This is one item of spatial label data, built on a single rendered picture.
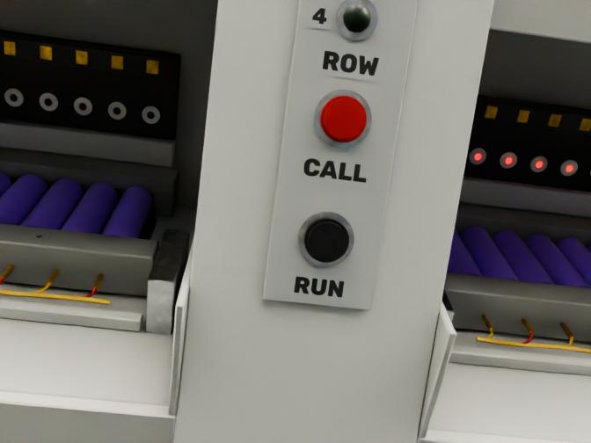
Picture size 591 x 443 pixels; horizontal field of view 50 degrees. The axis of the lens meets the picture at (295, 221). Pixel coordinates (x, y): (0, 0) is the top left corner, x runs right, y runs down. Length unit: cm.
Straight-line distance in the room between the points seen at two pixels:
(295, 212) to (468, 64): 8
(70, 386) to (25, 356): 3
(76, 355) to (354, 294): 12
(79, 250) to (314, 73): 15
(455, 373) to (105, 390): 15
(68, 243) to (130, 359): 7
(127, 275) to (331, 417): 12
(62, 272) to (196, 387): 10
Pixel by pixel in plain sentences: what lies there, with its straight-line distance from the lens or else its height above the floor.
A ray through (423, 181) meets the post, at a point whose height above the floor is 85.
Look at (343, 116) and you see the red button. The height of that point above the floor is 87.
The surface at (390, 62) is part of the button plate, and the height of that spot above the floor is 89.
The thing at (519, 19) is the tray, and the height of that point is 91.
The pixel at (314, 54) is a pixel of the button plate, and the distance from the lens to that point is 22.
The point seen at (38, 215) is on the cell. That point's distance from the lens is 35.
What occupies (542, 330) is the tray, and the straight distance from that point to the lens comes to 35.
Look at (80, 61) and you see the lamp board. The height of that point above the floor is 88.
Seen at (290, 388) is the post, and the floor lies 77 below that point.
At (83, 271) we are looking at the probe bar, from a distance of 31.
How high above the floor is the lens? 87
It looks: 10 degrees down
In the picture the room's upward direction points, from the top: 7 degrees clockwise
